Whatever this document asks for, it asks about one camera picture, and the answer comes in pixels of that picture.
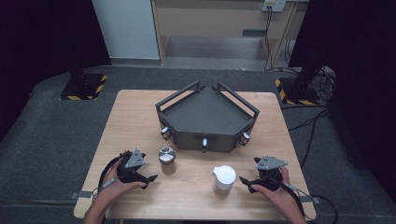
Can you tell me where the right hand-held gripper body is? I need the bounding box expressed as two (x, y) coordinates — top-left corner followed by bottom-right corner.
(255, 154), (289, 192)

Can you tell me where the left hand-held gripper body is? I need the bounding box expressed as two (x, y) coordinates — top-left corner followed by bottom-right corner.
(117, 148), (147, 184)

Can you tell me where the white cup with lid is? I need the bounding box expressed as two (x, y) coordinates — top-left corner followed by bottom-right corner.
(212, 164), (237, 191)

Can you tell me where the person's right hand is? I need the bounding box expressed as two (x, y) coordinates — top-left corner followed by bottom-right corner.
(249, 166), (301, 216)

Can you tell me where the silver metal jar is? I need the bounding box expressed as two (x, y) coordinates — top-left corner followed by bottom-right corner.
(158, 146), (177, 165)

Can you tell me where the grey tape strip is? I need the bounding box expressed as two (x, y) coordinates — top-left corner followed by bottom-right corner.
(69, 189), (94, 201)
(299, 195), (322, 205)

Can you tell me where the black corner shelf rack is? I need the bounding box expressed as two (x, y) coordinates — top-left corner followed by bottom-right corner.
(154, 79), (261, 154)

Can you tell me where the black stand with striped base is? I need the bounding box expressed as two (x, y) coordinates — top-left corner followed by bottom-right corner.
(59, 55), (109, 102)
(274, 55), (328, 106)

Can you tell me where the black curtain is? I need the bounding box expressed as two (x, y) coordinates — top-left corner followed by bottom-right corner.
(0, 0), (112, 143)
(289, 0), (396, 203)

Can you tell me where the wooden background furniture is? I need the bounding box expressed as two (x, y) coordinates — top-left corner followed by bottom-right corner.
(150, 0), (310, 71)

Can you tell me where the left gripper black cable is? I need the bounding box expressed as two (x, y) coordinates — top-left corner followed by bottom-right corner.
(96, 154), (123, 195)

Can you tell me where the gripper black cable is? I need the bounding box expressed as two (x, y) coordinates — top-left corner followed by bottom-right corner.
(278, 181), (339, 224)
(96, 154), (123, 195)

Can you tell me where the black floor cable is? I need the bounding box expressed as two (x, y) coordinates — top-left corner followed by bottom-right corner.
(288, 105), (332, 170)

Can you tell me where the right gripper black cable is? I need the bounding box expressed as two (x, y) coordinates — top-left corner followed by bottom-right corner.
(278, 181), (339, 224)

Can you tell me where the black socket cable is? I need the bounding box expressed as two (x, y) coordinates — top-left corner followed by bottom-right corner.
(262, 8), (276, 72)

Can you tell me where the white wall socket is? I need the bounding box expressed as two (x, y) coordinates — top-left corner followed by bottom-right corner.
(262, 0), (287, 13)

